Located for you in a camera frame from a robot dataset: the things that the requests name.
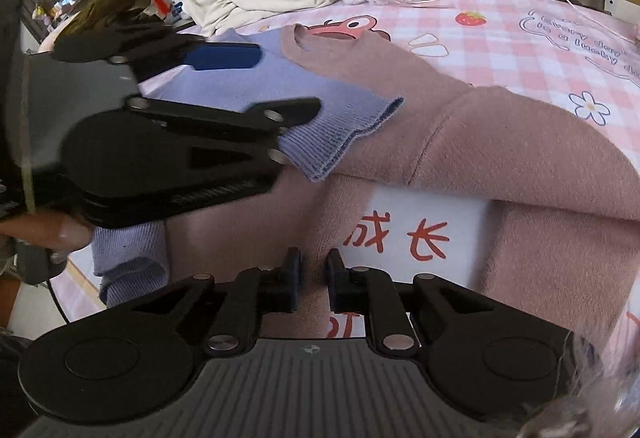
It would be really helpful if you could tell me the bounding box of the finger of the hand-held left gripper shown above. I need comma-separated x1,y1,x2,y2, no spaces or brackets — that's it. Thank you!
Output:
125,95,322,170
50,29,264,72

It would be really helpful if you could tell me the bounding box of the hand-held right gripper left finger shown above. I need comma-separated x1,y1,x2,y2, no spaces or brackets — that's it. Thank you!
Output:
132,247,303,359

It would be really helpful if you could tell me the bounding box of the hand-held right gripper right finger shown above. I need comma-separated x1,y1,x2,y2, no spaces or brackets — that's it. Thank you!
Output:
326,248,495,355

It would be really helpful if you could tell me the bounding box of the mauve and blue knit sweater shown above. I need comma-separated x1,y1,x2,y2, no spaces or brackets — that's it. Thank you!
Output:
92,23,640,340

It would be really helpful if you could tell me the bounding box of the person's left hand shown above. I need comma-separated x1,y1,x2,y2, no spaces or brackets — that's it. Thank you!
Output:
0,211,94,251

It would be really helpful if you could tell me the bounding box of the dark olive cloth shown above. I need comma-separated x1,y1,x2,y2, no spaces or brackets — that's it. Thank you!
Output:
60,0,153,38

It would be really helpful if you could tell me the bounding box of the pink plaid bed sheet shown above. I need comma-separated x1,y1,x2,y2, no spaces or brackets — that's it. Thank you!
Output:
37,0,640,369

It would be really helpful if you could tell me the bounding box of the fuzzy grey sleeve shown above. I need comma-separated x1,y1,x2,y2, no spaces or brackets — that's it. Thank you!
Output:
517,332,640,438

